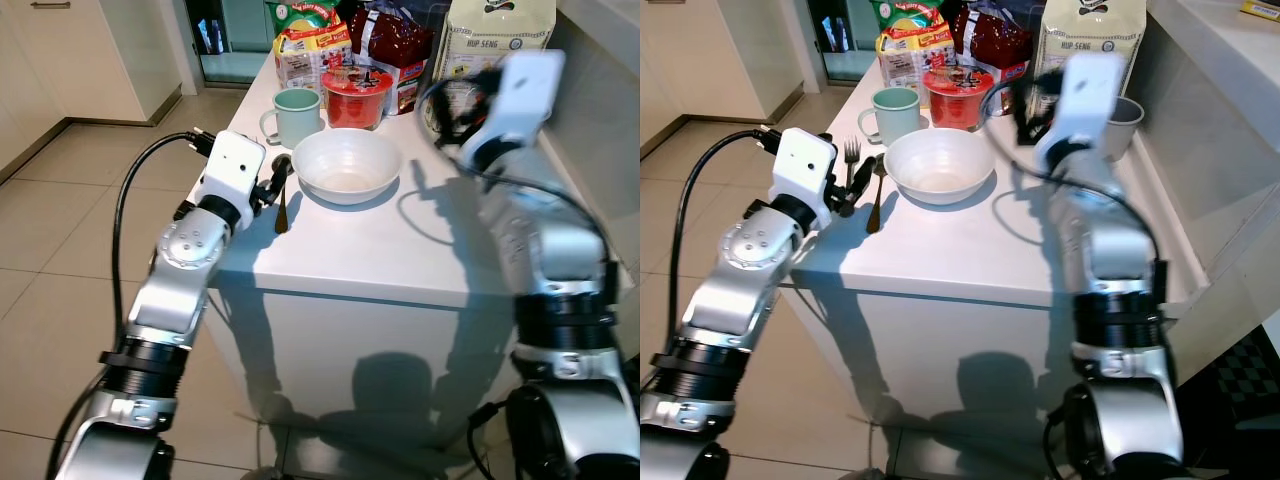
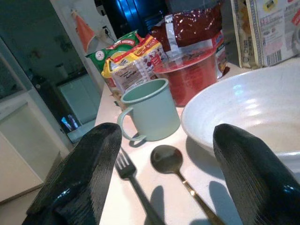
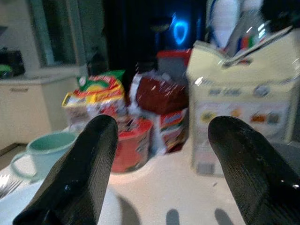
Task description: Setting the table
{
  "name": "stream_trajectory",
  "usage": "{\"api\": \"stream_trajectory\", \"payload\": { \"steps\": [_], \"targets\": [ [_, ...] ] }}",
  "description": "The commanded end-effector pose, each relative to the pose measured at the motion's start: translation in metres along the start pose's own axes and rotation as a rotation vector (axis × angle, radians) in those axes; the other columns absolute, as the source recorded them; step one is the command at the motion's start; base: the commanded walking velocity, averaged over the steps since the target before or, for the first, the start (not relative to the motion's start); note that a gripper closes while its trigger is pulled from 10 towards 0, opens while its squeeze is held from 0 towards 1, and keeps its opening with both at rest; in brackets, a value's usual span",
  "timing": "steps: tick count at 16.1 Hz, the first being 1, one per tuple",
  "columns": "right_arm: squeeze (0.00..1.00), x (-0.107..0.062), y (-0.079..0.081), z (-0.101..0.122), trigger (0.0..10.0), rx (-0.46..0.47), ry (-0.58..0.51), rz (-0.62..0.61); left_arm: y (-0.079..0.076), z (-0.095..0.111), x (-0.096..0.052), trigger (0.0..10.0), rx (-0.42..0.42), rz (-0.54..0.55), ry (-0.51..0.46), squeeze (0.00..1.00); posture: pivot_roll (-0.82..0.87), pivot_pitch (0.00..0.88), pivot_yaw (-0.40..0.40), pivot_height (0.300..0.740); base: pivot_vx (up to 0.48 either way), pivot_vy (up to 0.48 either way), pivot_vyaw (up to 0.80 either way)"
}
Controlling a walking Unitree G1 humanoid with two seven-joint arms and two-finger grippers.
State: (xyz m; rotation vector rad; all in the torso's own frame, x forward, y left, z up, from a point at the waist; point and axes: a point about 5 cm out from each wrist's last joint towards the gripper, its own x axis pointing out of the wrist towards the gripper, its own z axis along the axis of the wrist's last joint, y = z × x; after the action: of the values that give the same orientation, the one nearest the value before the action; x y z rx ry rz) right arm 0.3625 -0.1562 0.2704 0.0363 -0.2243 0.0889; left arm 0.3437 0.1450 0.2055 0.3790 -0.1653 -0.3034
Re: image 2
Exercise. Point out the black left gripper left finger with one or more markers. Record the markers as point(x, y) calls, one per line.
point(77, 178)

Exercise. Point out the green noodle packet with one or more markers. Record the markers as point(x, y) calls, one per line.
point(103, 58)

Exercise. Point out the white kitchen counter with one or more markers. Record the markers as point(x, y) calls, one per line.
point(168, 178)

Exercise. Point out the large white cracker bag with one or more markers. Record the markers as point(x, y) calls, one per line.
point(269, 35)

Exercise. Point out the white kitchen cabinet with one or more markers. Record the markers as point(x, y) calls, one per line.
point(23, 140)

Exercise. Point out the dark red snack bag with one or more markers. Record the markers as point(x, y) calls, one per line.
point(194, 25)

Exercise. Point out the white wall socket with plug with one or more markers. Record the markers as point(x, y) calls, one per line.
point(106, 31)

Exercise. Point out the dark metal fork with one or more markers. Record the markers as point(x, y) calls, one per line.
point(126, 168)

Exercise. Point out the blue purple bottles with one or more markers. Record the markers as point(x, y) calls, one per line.
point(69, 123)

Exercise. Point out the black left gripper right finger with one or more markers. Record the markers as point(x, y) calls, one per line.
point(255, 182)

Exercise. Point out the pale green mug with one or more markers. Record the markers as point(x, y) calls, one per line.
point(152, 112)

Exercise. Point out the red lidded noodle bowl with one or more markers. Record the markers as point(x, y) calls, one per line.
point(192, 82)

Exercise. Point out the dark blue shiny appliance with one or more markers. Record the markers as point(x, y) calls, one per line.
point(131, 14)

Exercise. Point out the large white bowl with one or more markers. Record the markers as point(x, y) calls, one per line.
point(253, 103)

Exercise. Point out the pale low cabinet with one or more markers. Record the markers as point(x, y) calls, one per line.
point(79, 98)

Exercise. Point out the orange triangular wall decoration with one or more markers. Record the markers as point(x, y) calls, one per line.
point(83, 32)

